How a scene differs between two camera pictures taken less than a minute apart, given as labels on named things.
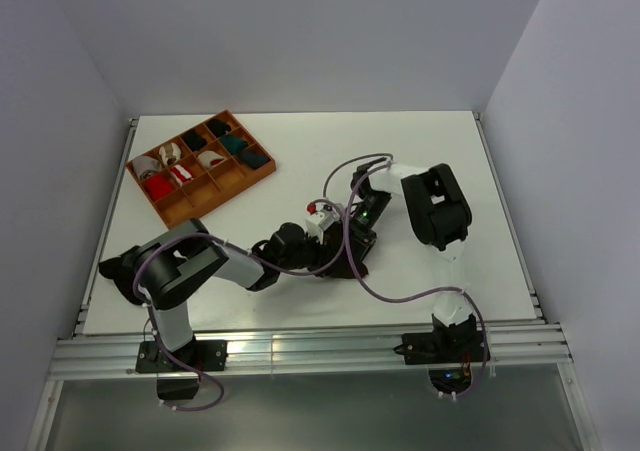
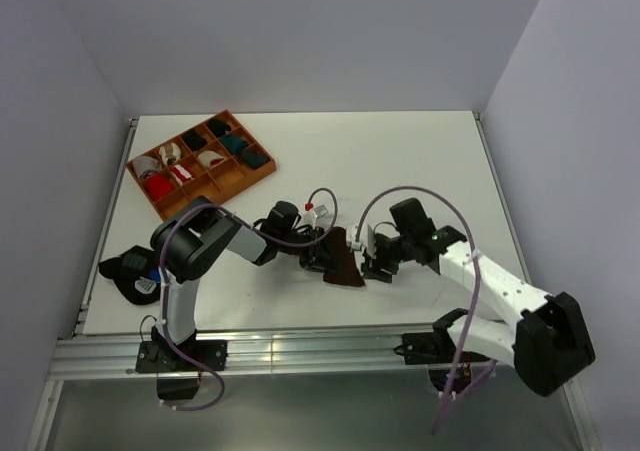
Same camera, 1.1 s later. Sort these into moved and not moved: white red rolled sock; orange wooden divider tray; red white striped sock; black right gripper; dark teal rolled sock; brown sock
Moved: black right gripper; brown sock
Not moved: dark teal rolled sock; red white striped sock; white red rolled sock; orange wooden divider tray
